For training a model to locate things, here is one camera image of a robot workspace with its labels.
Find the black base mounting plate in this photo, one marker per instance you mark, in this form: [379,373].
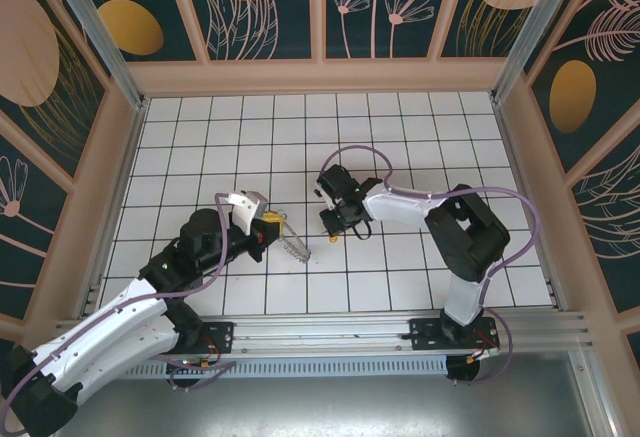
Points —
[220,332]
[425,332]

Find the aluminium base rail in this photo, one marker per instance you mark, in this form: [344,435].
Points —
[325,332]

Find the grey metal sheet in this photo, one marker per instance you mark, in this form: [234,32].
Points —
[325,407]

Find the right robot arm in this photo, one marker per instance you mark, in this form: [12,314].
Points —
[400,204]

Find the aluminium frame post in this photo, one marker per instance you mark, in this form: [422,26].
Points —
[100,32]
[530,32]

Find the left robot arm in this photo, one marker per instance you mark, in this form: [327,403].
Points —
[100,327]

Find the metal coil spring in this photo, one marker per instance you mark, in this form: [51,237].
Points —
[295,247]

